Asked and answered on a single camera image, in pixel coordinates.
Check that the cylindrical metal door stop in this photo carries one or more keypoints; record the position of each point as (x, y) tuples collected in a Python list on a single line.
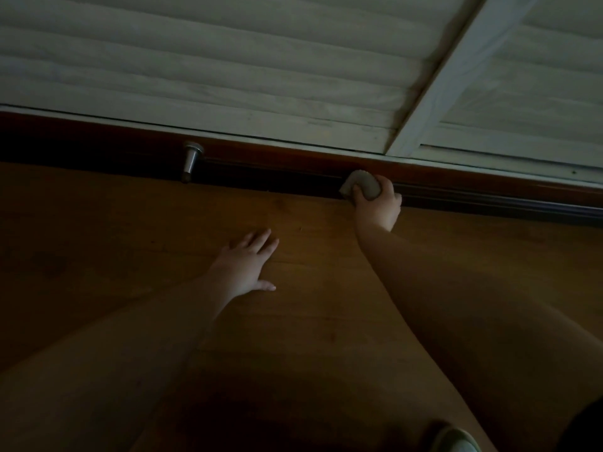
[(191, 160)]

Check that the person's right hand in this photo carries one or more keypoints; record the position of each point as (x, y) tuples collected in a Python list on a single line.
[(379, 214)]

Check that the grey cleaning cloth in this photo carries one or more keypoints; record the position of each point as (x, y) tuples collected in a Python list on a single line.
[(362, 181)]

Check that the person's right forearm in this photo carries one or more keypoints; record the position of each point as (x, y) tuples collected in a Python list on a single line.
[(494, 334)]

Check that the green white sneaker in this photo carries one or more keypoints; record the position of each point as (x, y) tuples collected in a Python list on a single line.
[(454, 442)]

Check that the person's left forearm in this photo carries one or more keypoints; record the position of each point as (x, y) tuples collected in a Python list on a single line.
[(103, 371)]

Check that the person's left hand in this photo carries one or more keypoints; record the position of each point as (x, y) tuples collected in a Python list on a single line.
[(240, 270)]

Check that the black shirt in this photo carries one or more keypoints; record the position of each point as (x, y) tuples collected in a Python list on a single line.
[(584, 428)]

